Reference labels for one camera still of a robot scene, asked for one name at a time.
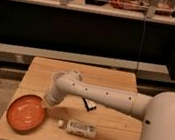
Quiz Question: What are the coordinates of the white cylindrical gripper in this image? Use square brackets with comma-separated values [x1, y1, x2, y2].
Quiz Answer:
[41, 86, 64, 107]

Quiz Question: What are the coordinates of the white plastic bottle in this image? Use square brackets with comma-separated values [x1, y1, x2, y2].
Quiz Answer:
[57, 119, 97, 140]

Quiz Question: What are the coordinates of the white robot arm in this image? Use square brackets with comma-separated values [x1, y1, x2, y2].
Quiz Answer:
[43, 70, 175, 140]

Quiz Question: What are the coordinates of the orange ceramic bowl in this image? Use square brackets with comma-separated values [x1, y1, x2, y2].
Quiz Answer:
[6, 94, 46, 132]

